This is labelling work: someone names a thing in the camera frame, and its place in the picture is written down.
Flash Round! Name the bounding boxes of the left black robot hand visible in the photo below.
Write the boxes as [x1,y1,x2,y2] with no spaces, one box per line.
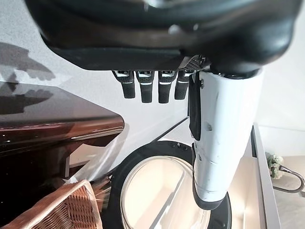
[23,0,300,210]

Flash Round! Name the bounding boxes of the round glass washer door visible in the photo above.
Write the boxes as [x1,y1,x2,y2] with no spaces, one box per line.
[101,140,233,229]

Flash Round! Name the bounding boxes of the white beige cabinet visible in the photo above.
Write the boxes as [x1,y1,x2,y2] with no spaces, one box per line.
[228,123,305,229]

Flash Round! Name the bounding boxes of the wicker laundry basket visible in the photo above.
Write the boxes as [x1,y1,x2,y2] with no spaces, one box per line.
[0,178,103,229]

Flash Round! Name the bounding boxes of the metal faucet handle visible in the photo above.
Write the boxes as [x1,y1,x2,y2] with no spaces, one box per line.
[273,166,305,194]

